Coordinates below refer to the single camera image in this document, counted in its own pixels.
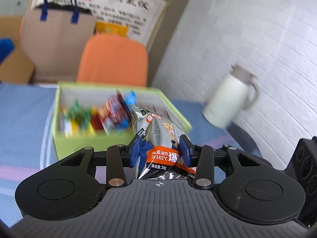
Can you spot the red snack packet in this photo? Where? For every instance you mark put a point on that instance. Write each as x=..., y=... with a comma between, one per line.
x=112, y=115

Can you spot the green cardboard box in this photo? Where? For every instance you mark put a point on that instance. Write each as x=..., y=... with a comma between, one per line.
x=67, y=135

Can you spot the green triangle candy packet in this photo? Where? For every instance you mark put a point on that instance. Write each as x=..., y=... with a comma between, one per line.
x=81, y=115

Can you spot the blue striped tablecloth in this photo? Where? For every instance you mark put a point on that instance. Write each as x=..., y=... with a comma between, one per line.
x=27, y=144

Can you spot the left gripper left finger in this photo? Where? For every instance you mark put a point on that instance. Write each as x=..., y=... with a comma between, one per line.
x=118, y=157

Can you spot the cream thermos jug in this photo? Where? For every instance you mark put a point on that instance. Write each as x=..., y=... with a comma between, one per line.
x=236, y=92

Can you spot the yellow plastic bag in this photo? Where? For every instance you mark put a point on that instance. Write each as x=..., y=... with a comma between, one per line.
x=110, y=28

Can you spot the orange chair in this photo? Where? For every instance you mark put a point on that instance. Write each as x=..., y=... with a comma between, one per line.
x=113, y=59

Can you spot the Chinese text poster board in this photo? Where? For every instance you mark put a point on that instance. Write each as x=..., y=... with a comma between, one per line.
x=140, y=16

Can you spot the silver orange snack packet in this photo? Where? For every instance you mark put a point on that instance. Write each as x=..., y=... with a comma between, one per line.
x=156, y=153

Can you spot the brown cardboard box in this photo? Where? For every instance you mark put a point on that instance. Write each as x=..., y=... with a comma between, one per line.
x=17, y=68

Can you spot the kraft paper bag blue handles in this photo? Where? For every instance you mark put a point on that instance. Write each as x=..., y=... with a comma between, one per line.
x=54, y=40

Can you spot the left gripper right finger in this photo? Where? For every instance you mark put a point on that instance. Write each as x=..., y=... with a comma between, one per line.
x=201, y=158

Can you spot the blue snack packet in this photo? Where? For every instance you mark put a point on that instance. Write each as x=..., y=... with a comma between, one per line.
x=130, y=99

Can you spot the blue cushion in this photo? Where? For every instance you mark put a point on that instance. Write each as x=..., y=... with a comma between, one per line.
x=6, y=47

